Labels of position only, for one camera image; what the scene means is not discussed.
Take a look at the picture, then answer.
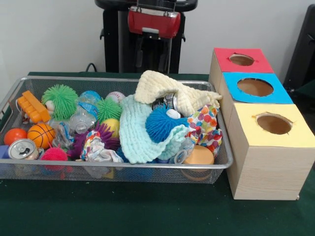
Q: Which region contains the pink spiky rubber ball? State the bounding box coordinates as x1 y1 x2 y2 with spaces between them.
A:
40 144 69 170

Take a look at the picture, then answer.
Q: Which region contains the smooth orange-red ball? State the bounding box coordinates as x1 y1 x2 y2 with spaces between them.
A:
3 128 28 146

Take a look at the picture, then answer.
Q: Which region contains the shallow wire mesh bin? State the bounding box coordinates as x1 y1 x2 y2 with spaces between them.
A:
0 75 234 184

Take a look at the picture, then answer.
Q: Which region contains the small green spiky rubber ball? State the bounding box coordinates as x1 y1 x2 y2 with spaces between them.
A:
95 98 123 124

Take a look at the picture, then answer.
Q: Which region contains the wooden box with three holes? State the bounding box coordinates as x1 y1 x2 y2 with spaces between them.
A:
208 47 315 201

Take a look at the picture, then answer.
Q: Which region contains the blue spiky ball with eyes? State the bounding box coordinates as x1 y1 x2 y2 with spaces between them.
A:
145 107 190 144

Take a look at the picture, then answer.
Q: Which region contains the dark green tablecloth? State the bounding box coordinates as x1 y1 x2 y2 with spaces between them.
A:
0 71 315 236

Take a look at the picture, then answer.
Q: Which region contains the small orange basketball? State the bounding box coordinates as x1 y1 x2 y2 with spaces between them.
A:
27 122 56 149

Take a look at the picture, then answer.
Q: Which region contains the mint green muslin cloth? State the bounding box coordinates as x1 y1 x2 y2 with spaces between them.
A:
119 94 190 165

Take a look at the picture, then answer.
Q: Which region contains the orange toy building brick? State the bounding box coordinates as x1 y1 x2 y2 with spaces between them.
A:
16 90 52 123

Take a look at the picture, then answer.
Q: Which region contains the black flat panel stand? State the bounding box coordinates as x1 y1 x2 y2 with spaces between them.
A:
283 4 315 93

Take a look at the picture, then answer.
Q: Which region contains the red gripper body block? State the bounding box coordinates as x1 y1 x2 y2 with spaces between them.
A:
127 6 182 40

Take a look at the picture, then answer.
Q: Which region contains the crumpled polka dot paper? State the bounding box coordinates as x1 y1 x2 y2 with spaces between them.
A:
187 104 223 158

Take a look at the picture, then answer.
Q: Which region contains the silver drink can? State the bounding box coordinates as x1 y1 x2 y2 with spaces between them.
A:
8 138 40 160

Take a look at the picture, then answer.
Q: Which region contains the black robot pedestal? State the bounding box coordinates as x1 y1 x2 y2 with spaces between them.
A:
94 0 199 74

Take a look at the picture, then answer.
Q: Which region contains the cream muslin cloth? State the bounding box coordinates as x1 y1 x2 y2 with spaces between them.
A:
134 70 223 116

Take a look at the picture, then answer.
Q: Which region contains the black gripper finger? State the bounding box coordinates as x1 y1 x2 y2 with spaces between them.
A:
158 38 171 71
134 34 145 68

